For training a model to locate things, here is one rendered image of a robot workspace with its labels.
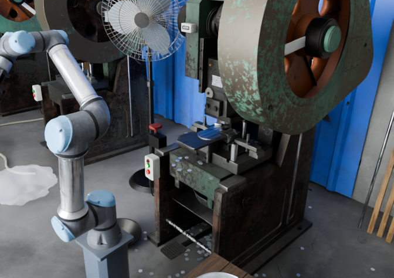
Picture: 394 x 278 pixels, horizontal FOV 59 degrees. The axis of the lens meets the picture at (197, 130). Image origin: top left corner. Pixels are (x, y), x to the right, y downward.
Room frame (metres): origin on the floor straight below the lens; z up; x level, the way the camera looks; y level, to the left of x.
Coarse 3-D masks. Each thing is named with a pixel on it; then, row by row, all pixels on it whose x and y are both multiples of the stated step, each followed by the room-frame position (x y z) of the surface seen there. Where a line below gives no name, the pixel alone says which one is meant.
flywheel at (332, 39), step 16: (304, 0) 1.46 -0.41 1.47; (336, 0) 1.64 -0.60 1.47; (304, 16) 1.45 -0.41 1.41; (320, 16) 1.56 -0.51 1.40; (336, 16) 1.66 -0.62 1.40; (288, 32) 1.40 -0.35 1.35; (304, 32) 1.40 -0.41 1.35; (320, 32) 1.35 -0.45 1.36; (336, 32) 1.38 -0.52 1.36; (288, 48) 1.31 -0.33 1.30; (304, 48) 1.41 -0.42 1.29; (320, 48) 1.36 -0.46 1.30; (336, 48) 1.40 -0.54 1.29; (288, 64) 1.43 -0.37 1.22; (304, 64) 1.51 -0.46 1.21; (320, 64) 1.61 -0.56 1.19; (336, 64) 1.63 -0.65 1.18; (288, 80) 1.43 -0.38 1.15; (304, 80) 1.52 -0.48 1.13; (320, 80) 1.60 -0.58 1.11; (304, 96) 1.53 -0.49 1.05
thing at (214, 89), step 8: (208, 64) 1.76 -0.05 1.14; (216, 64) 1.72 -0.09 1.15; (208, 72) 1.75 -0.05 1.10; (216, 72) 1.71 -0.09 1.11; (208, 80) 1.75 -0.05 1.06; (216, 80) 1.71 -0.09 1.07; (208, 88) 1.73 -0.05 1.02; (216, 88) 1.71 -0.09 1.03; (208, 96) 1.73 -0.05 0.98; (216, 96) 1.71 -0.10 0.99; (208, 104) 1.70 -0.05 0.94; (216, 104) 1.66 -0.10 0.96; (224, 104) 1.67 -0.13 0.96; (208, 112) 1.70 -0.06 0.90; (216, 112) 1.66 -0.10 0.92; (224, 112) 1.66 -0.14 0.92; (232, 112) 1.69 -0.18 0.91
